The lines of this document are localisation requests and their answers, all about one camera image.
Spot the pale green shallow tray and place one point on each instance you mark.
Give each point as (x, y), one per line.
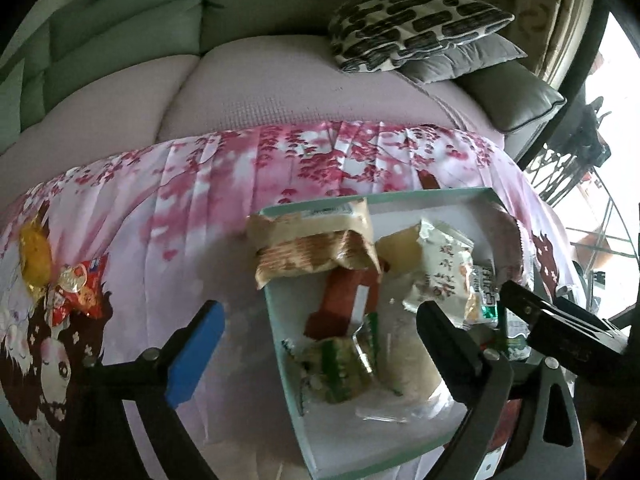
(360, 435)

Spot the white and green snack packet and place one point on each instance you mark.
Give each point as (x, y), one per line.
(487, 290)

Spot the black iron window railing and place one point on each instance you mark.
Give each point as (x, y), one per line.
(550, 175)

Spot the pale grey cushion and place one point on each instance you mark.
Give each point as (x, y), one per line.
(10, 100)

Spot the shiny red snack packet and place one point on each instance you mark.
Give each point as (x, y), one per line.
(80, 290)

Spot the grey-green leather sofa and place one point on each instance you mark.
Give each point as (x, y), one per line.
(125, 25)

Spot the red-brown snack packet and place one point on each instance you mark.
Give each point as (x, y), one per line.
(340, 300)

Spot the green biscuit packet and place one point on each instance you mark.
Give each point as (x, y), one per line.
(335, 365)

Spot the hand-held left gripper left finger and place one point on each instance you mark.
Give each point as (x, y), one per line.
(195, 355)

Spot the patterned beige curtain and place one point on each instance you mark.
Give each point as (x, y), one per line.
(550, 10)

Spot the grey pillow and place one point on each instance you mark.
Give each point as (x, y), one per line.
(475, 57)

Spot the cartoon printed pink blanket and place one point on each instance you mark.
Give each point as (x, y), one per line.
(200, 185)

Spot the beige and orange cracker packet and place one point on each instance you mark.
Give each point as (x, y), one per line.
(310, 255)

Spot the clear bag with round cake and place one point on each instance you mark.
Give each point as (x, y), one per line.
(410, 360)

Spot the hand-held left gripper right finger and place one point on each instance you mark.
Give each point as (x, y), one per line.
(450, 350)

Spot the black and white patterned pillow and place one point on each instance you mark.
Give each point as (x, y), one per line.
(415, 20)

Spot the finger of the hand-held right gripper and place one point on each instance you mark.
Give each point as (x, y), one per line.
(565, 330)

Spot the pale yellow clear snack packet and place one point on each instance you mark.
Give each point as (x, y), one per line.
(397, 250)

